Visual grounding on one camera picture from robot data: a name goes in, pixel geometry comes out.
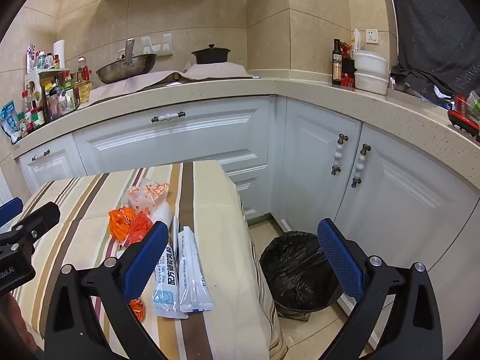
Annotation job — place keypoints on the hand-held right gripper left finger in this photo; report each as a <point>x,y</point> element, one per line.
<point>144,260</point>

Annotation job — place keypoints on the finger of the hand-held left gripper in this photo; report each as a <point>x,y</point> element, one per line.
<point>9,212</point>
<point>37,219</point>

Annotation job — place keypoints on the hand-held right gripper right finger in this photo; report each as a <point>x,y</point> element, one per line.
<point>339,258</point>

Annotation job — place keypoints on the white blue-printed pouch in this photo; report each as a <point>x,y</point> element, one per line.
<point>167,281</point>
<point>193,270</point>

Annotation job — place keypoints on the large orange plastic wrapper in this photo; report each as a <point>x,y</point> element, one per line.
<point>125,223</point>

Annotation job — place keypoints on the bin with black bag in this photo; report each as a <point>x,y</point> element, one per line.
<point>296,270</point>

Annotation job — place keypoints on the small orange red wrapper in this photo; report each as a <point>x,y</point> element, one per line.
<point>138,309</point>

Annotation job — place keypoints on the clear orange-printed wrapper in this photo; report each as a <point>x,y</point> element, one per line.
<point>148,195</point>

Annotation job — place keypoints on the person's left hand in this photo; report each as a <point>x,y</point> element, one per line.
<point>11,322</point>

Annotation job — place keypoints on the small white cabinet door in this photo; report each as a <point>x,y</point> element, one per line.
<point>56,167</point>

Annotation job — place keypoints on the large white cabinet door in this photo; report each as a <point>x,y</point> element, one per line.
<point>408,202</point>

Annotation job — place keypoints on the blue seasoning packet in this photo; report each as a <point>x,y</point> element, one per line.
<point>9,120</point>

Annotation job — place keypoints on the striped tablecloth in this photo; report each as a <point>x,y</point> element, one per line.
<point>221,210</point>

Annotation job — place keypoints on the white corner cabinet door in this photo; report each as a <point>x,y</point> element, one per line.
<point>307,165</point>

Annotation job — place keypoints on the white lower cabinet panel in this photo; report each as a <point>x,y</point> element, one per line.
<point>251,183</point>

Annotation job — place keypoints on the row of condiment bottles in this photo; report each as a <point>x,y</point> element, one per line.
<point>60,93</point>

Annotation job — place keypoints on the wide white drawer front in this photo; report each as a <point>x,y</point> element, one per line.
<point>210,131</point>

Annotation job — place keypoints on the white paper towel roll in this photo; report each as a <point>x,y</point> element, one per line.
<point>59,54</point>

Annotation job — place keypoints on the steel wok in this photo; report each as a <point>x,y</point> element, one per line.
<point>125,69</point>

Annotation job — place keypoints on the white lidded bowl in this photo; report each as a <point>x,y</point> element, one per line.
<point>370,82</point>
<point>371,62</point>

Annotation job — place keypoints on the red tray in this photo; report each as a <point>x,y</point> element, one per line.
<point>463,116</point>

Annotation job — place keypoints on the dark sauce bottle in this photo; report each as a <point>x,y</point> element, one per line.
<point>336,63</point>

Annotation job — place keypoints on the beige stove cover cloth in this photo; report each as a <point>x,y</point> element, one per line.
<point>217,71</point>

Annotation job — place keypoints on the black lidded pot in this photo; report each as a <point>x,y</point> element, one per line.
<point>211,55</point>

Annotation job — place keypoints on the dark grey cloth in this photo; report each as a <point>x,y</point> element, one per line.
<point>435,26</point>

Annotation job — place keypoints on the white wall socket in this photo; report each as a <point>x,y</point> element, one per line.
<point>372,36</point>

